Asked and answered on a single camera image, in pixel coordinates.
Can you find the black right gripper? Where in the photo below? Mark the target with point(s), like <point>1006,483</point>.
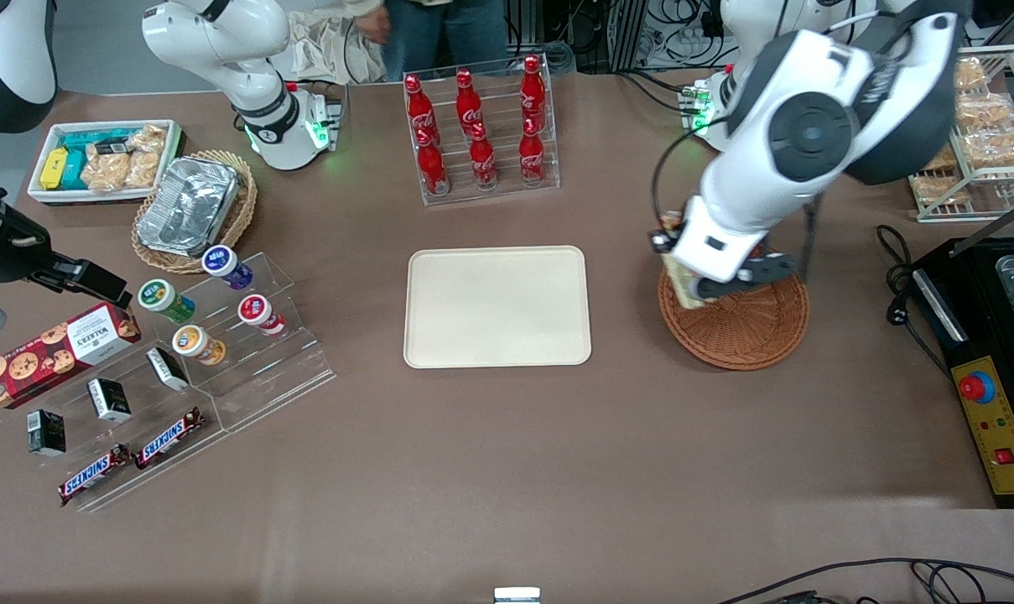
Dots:
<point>10,253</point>

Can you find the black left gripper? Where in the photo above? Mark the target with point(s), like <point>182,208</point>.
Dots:
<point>654,237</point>

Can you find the triangular sandwich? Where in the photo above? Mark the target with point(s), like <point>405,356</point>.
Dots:
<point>683,281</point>

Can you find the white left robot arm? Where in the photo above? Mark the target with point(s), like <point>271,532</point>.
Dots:
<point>808,126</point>

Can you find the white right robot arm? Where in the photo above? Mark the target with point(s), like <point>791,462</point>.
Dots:
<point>255,84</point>

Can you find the round brown wicker basket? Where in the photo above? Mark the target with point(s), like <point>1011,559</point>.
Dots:
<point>750,335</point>

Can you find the silver foil tray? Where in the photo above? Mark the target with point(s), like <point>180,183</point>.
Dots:
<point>189,205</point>

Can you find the oval light wicker basket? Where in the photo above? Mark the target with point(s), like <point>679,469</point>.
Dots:
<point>242,210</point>

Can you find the cream rectangular tray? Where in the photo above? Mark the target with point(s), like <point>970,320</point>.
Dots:
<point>496,307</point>

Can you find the person's bare hand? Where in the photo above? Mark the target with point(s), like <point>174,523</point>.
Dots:
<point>375,25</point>

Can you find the green lid yogurt cup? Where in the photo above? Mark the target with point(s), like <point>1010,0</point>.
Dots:
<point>161,298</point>

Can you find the red Walkers cookie box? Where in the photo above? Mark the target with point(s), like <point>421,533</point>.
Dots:
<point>54,352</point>

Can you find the white rectangular snack box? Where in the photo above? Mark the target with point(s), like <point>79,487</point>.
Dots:
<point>41,195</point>

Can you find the clear bag of crackers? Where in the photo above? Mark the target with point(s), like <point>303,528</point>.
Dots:
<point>142,168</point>
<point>104,172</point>
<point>150,138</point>

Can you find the small black chocolate box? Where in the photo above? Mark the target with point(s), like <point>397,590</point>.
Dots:
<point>168,369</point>
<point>109,401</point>
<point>46,433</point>

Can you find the orange lid yogurt cup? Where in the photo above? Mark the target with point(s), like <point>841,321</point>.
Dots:
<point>192,342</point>

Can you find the yellow snack packet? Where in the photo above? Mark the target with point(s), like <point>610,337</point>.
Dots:
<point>54,168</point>

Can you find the purple lid yogurt cup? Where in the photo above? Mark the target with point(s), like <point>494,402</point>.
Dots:
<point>221,262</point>

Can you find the teal snack packet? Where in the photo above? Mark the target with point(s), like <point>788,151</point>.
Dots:
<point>79,144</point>

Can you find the grey connector box green light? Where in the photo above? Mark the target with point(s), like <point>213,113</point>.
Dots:
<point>324,117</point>
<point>698,107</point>

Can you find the clear acrylic bottle rack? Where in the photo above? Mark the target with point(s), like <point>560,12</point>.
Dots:
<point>548,184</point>

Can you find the red lid yogurt cup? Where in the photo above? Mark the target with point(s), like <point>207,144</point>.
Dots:
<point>257,312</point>

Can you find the Snickers bar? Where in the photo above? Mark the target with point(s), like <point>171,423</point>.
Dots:
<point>94,476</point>
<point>169,438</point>

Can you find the clear acrylic chocolate stand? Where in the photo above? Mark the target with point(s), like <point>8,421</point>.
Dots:
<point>137,453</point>

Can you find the red cola bottle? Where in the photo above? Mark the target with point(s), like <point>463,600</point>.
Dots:
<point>420,113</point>
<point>431,168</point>
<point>481,159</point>
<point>532,96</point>
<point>532,155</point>
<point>468,105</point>

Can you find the clear acrylic cup stand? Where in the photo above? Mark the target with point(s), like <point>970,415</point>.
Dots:
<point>288,369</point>

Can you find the wrapped bread packet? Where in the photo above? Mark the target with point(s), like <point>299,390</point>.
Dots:
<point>944,159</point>
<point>943,189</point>
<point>970,75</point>
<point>986,111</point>
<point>1000,149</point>

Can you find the black appliance base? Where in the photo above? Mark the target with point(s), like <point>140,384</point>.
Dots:
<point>968,335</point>

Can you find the person's blue jeans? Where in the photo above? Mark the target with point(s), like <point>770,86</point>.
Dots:
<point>439,38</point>

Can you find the yellow emergency stop control box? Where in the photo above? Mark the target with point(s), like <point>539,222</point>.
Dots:
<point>997,428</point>

